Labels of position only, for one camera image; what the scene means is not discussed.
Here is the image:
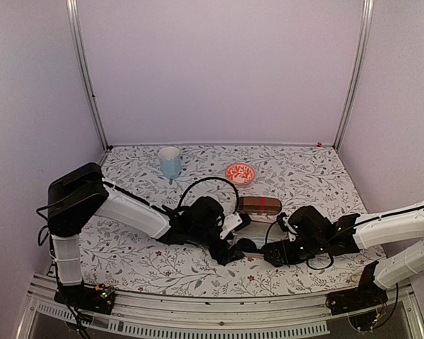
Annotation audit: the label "aluminium frame post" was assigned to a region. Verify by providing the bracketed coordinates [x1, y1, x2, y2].
[333, 0, 375, 153]
[66, 0, 110, 152]

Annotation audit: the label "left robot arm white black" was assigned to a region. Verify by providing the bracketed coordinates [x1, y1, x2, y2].
[36, 162, 244, 307]

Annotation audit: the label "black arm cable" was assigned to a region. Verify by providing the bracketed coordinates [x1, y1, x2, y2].
[178, 177, 241, 216]
[264, 220, 361, 271]

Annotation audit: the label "floral patterned table mat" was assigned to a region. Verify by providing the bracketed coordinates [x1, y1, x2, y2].
[80, 145, 385, 297]

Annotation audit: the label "red patterned small bowl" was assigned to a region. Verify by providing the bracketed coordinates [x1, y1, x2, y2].
[225, 163, 256, 186]

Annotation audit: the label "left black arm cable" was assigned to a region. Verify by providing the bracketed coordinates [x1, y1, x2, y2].
[178, 177, 241, 216]

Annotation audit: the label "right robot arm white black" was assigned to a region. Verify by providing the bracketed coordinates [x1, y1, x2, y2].
[262, 201, 424, 308]

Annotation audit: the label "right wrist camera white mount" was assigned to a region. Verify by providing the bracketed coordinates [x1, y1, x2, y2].
[276, 212, 290, 239]

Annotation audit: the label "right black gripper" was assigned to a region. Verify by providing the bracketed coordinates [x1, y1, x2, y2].
[264, 237, 326, 268]

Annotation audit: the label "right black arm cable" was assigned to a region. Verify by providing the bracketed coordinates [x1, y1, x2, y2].
[264, 220, 361, 271]

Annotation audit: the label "brown striped glasses case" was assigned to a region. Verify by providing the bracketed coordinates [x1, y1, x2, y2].
[237, 196, 282, 215]

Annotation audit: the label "black sunglasses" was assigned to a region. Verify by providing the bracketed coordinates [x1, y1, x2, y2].
[235, 238, 264, 254]

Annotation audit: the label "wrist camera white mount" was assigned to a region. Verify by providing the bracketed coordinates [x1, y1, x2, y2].
[220, 213, 252, 239]
[276, 212, 290, 239]

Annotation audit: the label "light blue paper cup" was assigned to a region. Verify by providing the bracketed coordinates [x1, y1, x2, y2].
[158, 146, 182, 179]

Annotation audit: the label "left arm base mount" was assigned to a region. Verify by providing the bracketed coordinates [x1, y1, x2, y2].
[54, 281, 116, 315]

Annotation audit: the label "pink translucent plastic cup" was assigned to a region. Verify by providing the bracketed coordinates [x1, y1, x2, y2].
[228, 220, 283, 260]

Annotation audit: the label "left aluminium frame post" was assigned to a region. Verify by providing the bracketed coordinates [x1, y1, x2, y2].
[66, 0, 110, 152]

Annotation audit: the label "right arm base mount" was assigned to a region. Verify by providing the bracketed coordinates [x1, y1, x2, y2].
[325, 261, 388, 332]

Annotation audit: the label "right aluminium frame post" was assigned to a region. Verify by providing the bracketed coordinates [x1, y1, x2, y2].
[333, 0, 375, 153]

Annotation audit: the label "blue cleaning cloth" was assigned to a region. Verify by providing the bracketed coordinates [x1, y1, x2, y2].
[252, 238, 266, 251]

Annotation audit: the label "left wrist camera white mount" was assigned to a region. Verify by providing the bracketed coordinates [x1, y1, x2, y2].
[220, 213, 252, 239]

